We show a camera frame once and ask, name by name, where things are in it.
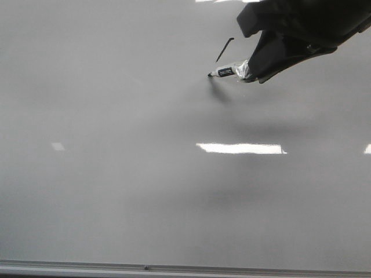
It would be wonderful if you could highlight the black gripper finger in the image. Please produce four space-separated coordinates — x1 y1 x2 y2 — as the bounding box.
237 2 278 38
248 30 337 84

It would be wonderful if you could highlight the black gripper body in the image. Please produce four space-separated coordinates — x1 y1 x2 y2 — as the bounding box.
259 1 370 49

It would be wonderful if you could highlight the white whiteboard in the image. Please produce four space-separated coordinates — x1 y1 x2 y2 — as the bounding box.
1 1 370 271

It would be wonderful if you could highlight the white marker with black tape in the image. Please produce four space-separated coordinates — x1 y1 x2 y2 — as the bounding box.
208 59 258 83

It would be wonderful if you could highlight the aluminium whiteboard bottom frame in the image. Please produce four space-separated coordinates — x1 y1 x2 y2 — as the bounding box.
1 259 370 277

